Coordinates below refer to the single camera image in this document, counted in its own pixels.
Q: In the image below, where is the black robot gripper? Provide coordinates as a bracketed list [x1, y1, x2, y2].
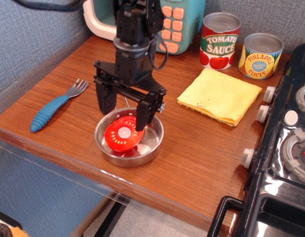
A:
[94, 40, 167, 131]

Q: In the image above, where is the red toy tomato half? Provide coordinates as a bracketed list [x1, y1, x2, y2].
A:
[104, 116, 144, 152]

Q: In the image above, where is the yellow folded napkin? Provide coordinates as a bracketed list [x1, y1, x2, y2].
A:
[177, 68, 262, 126]

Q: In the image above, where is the tomato sauce can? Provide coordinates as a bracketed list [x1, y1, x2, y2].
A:
[199, 12, 241, 71]

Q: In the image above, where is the small steel pan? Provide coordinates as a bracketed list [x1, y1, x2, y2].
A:
[94, 98, 164, 167]

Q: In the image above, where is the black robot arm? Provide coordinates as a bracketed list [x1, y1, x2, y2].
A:
[94, 0, 167, 131]

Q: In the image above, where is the toy microwave oven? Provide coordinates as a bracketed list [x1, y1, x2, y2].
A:
[83, 0, 206, 55]

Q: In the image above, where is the blue handled fork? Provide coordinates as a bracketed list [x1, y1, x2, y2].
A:
[30, 79, 88, 132]

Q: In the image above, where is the pineapple slices can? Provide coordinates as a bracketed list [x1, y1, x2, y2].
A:
[238, 33, 284, 79]

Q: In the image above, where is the black toy stove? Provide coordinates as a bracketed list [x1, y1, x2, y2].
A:
[208, 43, 305, 237]

